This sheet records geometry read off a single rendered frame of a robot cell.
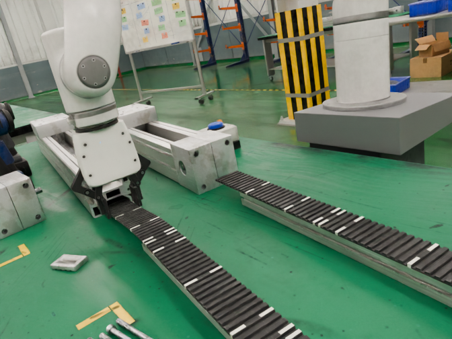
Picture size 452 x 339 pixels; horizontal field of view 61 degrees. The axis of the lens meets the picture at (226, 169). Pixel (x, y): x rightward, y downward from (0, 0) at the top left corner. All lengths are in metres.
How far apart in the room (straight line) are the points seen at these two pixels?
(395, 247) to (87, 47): 0.48
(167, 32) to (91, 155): 5.90
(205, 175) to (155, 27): 5.98
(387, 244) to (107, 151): 0.47
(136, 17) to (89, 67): 6.35
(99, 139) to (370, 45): 0.60
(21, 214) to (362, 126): 0.71
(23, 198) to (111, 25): 0.41
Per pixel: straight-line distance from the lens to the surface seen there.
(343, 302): 0.46
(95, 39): 0.60
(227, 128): 0.99
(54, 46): 0.68
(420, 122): 0.89
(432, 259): 0.47
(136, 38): 7.01
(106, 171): 0.71
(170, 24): 6.49
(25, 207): 0.87
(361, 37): 0.93
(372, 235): 0.51
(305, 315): 0.45
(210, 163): 0.77
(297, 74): 3.97
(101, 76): 0.60
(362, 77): 0.93
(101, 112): 0.68
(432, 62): 5.58
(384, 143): 0.84
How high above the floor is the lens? 1.08
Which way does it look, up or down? 20 degrees down
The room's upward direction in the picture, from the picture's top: 12 degrees counter-clockwise
